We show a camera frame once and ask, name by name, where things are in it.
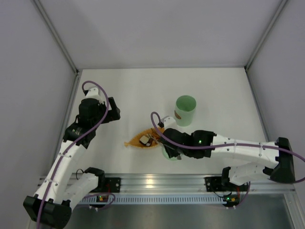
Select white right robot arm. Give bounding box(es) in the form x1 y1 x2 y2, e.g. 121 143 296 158
160 128 296 186

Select boat-shaped woven bamboo basket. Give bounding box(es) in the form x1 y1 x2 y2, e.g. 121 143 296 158
124 128 161 149

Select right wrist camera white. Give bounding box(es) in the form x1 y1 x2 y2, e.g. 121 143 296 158
158 116 178 130

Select green cylindrical lunch container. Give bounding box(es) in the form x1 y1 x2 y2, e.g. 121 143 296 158
174 95 197 127

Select slotted grey cable duct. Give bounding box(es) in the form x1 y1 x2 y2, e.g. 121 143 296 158
79 194 239 205

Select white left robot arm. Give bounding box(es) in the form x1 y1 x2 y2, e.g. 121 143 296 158
23 97 120 229

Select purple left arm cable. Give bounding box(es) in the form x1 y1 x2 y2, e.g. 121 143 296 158
36 80 110 229

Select metal serving tongs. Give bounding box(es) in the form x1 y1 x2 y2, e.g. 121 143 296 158
147 134 164 148

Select white and black rice cake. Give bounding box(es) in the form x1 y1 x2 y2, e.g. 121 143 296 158
139 135 151 146

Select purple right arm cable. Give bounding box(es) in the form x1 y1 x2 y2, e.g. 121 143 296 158
150 111 305 184

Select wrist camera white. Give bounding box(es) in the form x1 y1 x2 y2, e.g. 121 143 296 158
158 116 178 130
85 87 105 104

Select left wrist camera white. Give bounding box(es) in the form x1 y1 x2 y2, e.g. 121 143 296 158
85 87 105 104

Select green lid with wooden handle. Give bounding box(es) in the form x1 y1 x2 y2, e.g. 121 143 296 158
162 147 182 161

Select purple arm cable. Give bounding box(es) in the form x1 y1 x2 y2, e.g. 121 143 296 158
36 80 110 229
150 111 305 184

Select aluminium mounting rail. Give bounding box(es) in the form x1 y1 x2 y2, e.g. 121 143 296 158
38 173 293 194

